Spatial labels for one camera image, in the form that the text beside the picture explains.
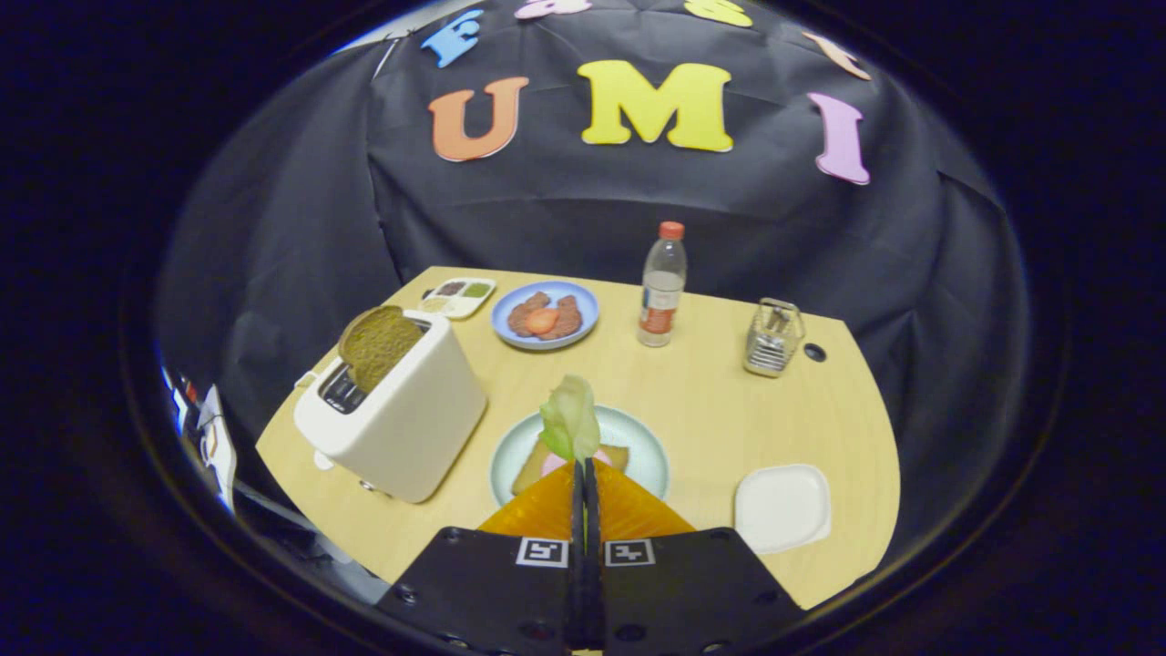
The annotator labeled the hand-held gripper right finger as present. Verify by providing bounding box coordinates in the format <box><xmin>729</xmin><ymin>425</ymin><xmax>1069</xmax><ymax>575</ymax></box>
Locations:
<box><xmin>585</xmin><ymin>458</ymin><xmax>808</xmax><ymax>655</ymax></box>

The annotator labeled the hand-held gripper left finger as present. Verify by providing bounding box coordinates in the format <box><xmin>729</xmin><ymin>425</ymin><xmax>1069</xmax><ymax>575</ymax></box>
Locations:
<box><xmin>375</xmin><ymin>460</ymin><xmax>586</xmax><ymax>655</ymax></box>

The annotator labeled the green lettuce leaf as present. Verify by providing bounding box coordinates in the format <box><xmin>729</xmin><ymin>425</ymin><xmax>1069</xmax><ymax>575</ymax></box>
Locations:
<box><xmin>539</xmin><ymin>374</ymin><xmax>602</xmax><ymax>464</ymax></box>

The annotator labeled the dark brown toast slice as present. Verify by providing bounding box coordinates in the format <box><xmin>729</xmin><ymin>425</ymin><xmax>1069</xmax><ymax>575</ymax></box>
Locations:
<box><xmin>338</xmin><ymin>305</ymin><xmax>425</xmax><ymax>395</ymax></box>

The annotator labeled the light bread slice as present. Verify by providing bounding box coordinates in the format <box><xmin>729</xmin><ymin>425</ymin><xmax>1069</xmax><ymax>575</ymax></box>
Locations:
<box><xmin>510</xmin><ymin>440</ymin><xmax>629</xmax><ymax>497</ymax></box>

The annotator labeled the white square plate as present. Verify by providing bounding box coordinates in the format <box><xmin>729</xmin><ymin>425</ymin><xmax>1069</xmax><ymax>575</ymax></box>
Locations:
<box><xmin>734</xmin><ymin>464</ymin><xmax>832</xmax><ymax>555</ymax></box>

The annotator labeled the pink ham slice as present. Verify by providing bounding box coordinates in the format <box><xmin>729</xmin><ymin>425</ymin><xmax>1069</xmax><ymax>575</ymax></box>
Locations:
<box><xmin>542</xmin><ymin>448</ymin><xmax>613</xmax><ymax>477</ymax></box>

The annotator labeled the pale green round plate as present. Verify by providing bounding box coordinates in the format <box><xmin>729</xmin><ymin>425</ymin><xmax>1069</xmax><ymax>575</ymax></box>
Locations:
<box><xmin>490</xmin><ymin>405</ymin><xmax>670</xmax><ymax>509</ymax></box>

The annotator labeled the white toaster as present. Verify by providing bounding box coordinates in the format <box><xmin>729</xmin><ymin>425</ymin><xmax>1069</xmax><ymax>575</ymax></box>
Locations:
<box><xmin>293</xmin><ymin>308</ymin><xmax>488</xmax><ymax>504</ymax></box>

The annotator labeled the brown meat patty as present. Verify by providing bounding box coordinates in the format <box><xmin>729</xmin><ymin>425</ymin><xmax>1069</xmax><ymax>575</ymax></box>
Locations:
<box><xmin>547</xmin><ymin>294</ymin><xmax>584</xmax><ymax>340</ymax></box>
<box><xmin>507</xmin><ymin>292</ymin><xmax>552</xmax><ymax>338</ymax></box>

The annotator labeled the blue round plate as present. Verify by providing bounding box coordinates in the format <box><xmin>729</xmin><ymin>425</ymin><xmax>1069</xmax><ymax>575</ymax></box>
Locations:
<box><xmin>491</xmin><ymin>281</ymin><xmax>600</xmax><ymax>352</ymax></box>

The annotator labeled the white seasoning tray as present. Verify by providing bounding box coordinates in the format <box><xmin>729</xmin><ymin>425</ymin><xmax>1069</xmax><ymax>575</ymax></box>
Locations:
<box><xmin>419</xmin><ymin>277</ymin><xmax>497</xmax><ymax>320</ymax></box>

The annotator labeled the clear bottle with red cap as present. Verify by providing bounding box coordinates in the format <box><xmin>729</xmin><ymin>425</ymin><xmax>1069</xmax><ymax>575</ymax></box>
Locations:
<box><xmin>637</xmin><ymin>221</ymin><xmax>688</xmax><ymax>348</ymax></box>

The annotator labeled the metal wire utensil holder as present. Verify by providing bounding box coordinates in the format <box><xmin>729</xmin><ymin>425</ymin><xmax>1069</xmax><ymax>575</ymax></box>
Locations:
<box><xmin>742</xmin><ymin>298</ymin><xmax>805</xmax><ymax>378</ymax></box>

